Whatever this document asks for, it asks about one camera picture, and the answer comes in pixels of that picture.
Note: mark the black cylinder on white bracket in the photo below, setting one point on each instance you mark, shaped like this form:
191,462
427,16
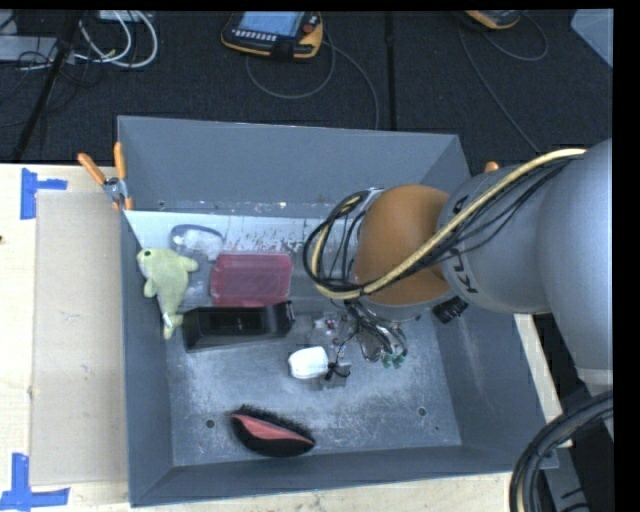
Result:
450,310

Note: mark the clear plastic cup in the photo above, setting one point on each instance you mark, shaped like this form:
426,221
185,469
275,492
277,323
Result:
197,241

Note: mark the white rounded object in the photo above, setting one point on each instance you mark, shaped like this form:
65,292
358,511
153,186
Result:
307,362

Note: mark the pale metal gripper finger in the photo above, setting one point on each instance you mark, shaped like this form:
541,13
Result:
336,382

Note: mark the black and red brush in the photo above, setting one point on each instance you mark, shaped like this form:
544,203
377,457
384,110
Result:
272,440

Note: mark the black box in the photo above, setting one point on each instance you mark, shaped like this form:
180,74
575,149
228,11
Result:
225,325

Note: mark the green toy animal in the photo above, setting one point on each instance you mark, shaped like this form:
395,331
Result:
167,280

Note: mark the pale wood flat board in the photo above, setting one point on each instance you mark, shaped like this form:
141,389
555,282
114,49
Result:
75,325

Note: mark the grey metal bin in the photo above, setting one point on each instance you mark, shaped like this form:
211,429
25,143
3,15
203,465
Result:
280,160

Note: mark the red translucent box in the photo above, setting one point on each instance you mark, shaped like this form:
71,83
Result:
250,280

